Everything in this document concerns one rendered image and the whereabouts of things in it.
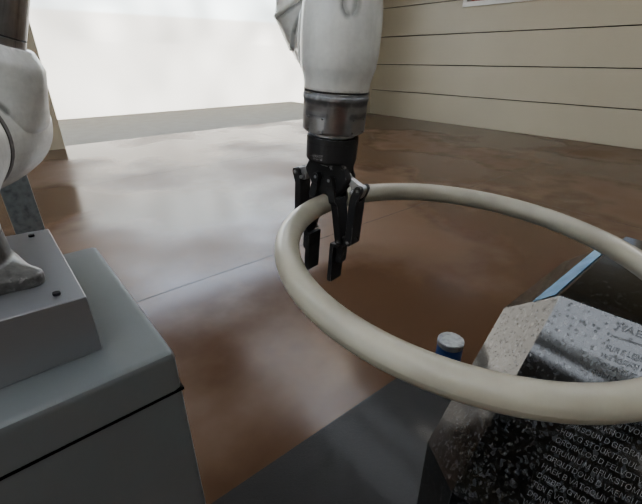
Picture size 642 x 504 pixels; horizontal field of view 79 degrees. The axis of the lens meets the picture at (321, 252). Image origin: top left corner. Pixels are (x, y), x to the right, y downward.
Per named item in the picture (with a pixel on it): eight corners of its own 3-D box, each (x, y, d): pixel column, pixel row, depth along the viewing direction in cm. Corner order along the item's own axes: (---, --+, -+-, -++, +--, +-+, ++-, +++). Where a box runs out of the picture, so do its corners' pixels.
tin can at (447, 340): (446, 353, 164) (450, 328, 158) (464, 368, 156) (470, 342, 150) (428, 361, 159) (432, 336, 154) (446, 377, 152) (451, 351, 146)
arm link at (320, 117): (343, 97, 49) (338, 145, 51) (381, 93, 55) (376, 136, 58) (289, 88, 53) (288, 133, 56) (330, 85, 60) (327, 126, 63)
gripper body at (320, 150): (293, 130, 56) (292, 192, 61) (340, 142, 52) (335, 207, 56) (326, 125, 62) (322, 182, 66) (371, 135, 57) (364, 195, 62)
